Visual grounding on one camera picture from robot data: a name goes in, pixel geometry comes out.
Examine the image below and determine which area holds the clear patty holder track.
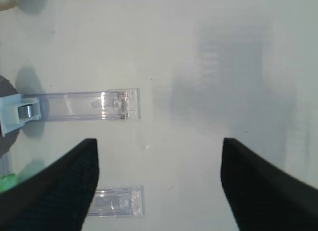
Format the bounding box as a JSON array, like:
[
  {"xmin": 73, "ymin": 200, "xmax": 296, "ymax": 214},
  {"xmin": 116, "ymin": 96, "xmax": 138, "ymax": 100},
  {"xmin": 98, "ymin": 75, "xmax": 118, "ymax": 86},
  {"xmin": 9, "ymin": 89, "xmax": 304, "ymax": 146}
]
[{"xmin": 23, "ymin": 88, "xmax": 141, "ymax": 122}]

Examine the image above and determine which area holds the standing brown meat patty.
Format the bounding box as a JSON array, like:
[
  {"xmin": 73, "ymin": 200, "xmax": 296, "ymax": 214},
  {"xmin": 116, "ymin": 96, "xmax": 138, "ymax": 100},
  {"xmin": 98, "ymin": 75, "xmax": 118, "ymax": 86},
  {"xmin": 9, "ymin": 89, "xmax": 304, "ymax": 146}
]
[{"xmin": 0, "ymin": 75, "xmax": 24, "ymax": 158}]

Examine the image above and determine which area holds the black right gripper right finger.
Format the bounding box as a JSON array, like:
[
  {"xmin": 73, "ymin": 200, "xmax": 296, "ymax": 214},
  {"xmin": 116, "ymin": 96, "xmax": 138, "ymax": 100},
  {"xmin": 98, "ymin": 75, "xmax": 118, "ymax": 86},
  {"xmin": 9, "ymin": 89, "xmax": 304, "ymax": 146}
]
[{"xmin": 220, "ymin": 138, "xmax": 318, "ymax": 231}]

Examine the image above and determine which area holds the standing green lettuce leaf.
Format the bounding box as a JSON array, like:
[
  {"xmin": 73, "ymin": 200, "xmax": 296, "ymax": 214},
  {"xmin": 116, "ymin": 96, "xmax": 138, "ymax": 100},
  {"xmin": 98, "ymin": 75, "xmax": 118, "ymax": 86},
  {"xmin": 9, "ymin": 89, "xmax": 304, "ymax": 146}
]
[{"xmin": 0, "ymin": 174, "xmax": 17, "ymax": 193}]

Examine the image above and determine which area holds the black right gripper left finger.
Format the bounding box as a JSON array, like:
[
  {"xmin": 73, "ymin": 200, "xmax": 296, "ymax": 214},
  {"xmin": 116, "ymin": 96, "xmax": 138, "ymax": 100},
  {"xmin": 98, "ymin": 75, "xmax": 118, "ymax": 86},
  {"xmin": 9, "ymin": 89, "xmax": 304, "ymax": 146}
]
[{"xmin": 0, "ymin": 139, "xmax": 99, "ymax": 231}]

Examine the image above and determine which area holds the clear right long rail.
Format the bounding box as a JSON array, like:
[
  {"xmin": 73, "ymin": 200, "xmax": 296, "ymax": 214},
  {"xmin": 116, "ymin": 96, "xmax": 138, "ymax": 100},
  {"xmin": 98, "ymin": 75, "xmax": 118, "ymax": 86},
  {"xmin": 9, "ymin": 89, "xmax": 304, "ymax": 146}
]
[{"xmin": 0, "ymin": 152, "xmax": 12, "ymax": 177}]

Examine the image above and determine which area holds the white patty pusher block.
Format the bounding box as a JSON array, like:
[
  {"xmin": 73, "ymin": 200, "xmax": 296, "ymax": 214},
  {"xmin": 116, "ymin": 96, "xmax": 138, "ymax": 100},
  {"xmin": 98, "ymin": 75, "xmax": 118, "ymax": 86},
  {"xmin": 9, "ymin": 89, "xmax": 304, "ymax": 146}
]
[{"xmin": 0, "ymin": 93, "xmax": 41, "ymax": 137}]

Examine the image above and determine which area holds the clear lettuce holder track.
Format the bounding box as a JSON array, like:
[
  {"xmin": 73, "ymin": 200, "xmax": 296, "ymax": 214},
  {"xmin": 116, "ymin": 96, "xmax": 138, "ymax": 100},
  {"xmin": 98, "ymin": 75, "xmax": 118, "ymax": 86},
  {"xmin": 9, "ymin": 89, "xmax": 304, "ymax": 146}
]
[{"xmin": 87, "ymin": 186, "xmax": 146, "ymax": 217}]

